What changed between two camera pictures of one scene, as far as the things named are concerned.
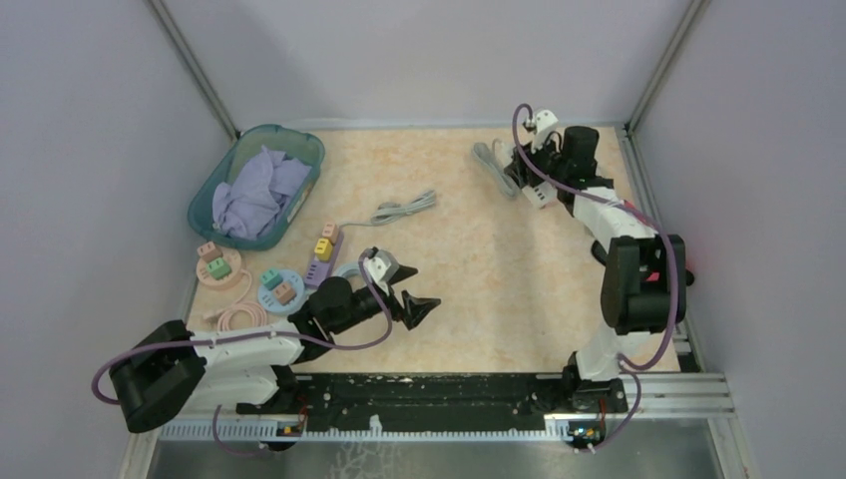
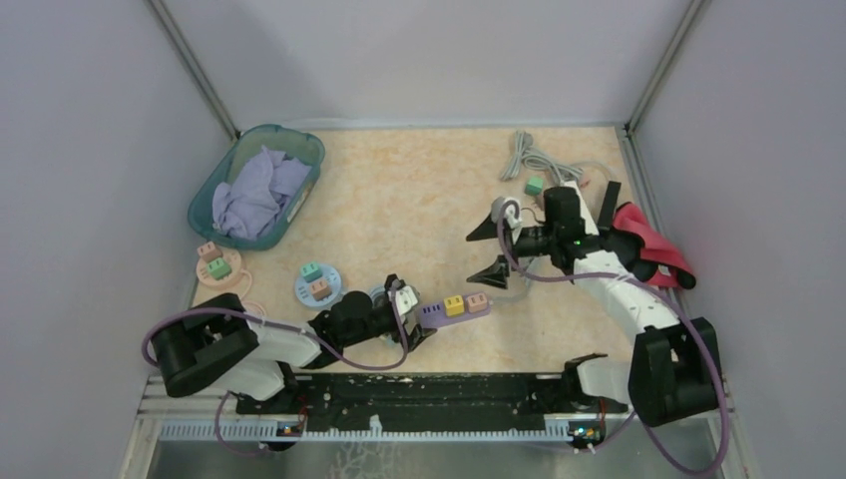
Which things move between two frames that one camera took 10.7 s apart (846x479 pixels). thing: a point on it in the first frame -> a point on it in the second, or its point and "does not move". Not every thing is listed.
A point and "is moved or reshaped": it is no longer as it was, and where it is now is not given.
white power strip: (541, 194) is moved or reshaped
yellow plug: (323, 248) -> (454, 305)
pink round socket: (234, 263) does not move
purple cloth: (259, 192) does not move
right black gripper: (522, 171) -> (496, 274)
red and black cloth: (652, 265) does not move
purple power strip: (320, 270) -> (436, 313)
